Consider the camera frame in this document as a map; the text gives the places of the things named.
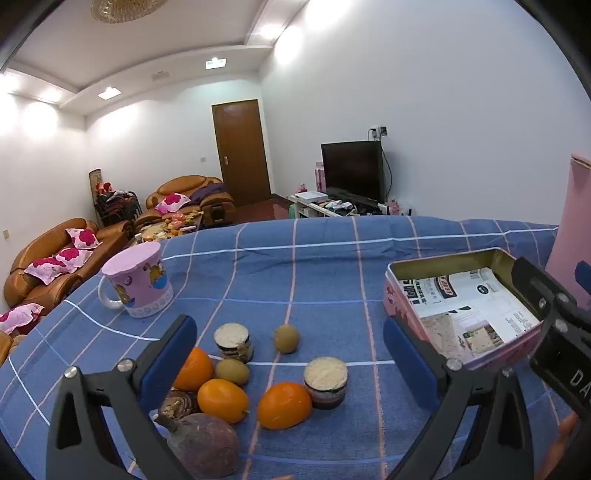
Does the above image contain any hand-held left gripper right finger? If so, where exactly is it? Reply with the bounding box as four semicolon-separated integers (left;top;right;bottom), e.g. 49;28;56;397
382;316;536;480

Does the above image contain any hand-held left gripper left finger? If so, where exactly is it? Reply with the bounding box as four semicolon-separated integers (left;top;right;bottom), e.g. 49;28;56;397
45;315;199;480

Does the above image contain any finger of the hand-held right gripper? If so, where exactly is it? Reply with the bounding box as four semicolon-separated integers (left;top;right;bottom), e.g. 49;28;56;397
512;257;579;324
575;260;591;297

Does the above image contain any round orange mandarin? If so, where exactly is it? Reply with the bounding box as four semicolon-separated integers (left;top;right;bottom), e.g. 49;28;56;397
173;347;214;392

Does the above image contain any dark brown mangosteen shell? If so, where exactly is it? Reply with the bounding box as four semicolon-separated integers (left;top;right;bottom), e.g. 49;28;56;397
159;390;200;418

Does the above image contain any brown kiwi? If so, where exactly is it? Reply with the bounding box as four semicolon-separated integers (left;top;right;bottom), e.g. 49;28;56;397
215;357;251;387
274;324;301;354

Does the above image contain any oval smooth orange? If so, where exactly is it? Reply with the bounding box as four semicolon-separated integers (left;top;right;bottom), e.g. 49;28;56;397
257;382;313;431
198;378;251;424

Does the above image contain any layered cake cup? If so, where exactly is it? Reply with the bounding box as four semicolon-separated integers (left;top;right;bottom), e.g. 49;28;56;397
303;357;349;411
213;323;254;364

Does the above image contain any pink metal tin box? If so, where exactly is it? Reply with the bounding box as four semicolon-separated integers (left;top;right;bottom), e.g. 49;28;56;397
382;247;548;370

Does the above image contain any purple passion fruit with stem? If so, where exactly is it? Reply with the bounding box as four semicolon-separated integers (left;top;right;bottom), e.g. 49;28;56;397
154;412;241;480

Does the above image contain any person's right hand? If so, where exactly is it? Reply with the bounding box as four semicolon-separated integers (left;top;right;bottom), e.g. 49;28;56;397
537;411;581;480

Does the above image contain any tall pink container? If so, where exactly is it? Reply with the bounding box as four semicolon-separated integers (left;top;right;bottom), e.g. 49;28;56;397
547;154;591;301

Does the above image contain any newspaper lining sheet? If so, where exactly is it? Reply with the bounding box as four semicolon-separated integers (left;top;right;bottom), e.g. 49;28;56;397
398;267;541;357

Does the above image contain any pink cartoon mug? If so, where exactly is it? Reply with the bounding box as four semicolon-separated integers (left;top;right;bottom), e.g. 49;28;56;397
98;241;174;319

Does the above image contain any blue plaid blanket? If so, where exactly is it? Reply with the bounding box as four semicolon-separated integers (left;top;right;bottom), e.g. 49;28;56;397
0;215;591;480

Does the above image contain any coffee table with snacks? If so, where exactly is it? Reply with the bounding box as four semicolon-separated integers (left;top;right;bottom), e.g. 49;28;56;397
134;210;206;243

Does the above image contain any brown leather sofa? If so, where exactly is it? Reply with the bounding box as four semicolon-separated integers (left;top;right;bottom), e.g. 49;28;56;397
4;219;134;319

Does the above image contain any pink floral cushion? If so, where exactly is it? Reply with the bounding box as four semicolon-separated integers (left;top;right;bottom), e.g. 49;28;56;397
24;256;70;284
156;193;191;214
65;227;100;250
54;247;93;268
0;302;44;334

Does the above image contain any brown leather armchair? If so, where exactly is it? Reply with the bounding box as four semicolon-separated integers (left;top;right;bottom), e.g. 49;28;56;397
146;175;237;229

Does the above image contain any black storage rack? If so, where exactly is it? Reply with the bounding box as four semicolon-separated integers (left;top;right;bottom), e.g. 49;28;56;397
95;189;141;227

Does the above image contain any white television stand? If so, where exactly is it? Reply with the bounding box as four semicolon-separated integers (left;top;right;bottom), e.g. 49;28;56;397
288;189;411;220

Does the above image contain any purple throw cloth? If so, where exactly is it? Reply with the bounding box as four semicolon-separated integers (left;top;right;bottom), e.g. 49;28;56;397
189;182;227;204

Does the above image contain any black television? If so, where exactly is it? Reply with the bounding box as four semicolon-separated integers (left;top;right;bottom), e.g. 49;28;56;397
321;141;386;204

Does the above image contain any brown wooden door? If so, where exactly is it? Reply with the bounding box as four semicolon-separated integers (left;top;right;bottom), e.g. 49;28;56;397
211;99;272;206

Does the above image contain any round ceiling chandelier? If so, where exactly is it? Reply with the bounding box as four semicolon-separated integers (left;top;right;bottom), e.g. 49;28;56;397
91;0;167;22

